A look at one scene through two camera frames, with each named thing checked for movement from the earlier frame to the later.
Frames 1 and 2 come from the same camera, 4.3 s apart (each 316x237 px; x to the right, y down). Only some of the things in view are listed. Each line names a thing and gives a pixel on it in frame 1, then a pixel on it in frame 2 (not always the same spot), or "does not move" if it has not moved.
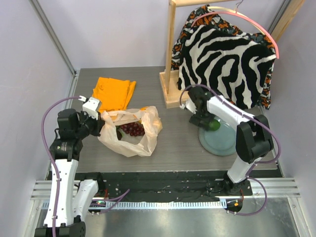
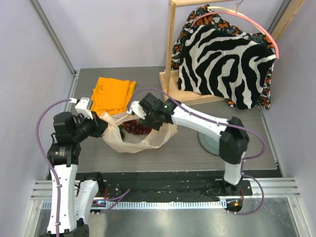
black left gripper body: [88, 125] does not move
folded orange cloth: [114, 94] does not move
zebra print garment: [236, 67] does not move
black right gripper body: [202, 121] to [150, 121]
